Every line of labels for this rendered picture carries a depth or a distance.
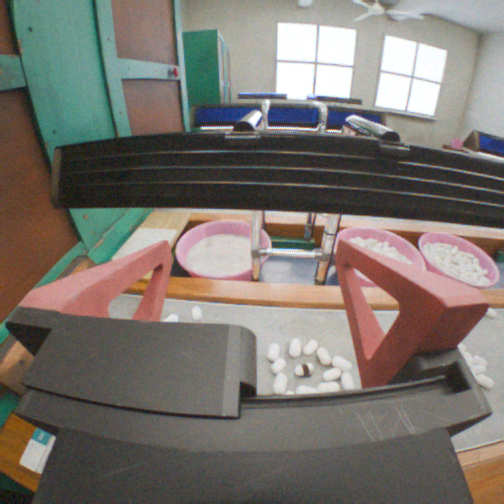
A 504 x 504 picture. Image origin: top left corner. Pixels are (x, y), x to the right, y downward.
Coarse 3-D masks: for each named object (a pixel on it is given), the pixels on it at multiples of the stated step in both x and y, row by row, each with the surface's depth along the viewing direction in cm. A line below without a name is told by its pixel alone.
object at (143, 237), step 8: (136, 232) 69; (144, 232) 69; (152, 232) 69; (160, 232) 69; (168, 232) 69; (176, 232) 69; (128, 240) 66; (136, 240) 66; (144, 240) 66; (152, 240) 66; (160, 240) 66; (168, 240) 66; (120, 248) 63; (128, 248) 63; (136, 248) 63; (120, 256) 60
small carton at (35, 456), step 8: (40, 432) 24; (32, 440) 23; (40, 440) 23; (48, 440) 24; (32, 448) 22; (40, 448) 23; (48, 448) 23; (24, 456) 21; (32, 456) 21; (40, 456) 22; (24, 464) 20; (32, 464) 21; (40, 464) 21; (40, 472) 21
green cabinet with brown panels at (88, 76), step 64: (0, 0) 19; (64, 0) 30; (128, 0) 49; (0, 64) 23; (64, 64) 36; (128, 64) 56; (0, 128) 27; (64, 128) 39; (128, 128) 62; (0, 192) 29; (0, 256) 30; (64, 256) 44; (0, 320) 29
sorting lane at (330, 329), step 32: (160, 320) 48; (192, 320) 48; (224, 320) 49; (256, 320) 49; (288, 320) 48; (320, 320) 48; (384, 320) 47; (288, 352) 42; (352, 352) 42; (480, 352) 38; (288, 384) 37
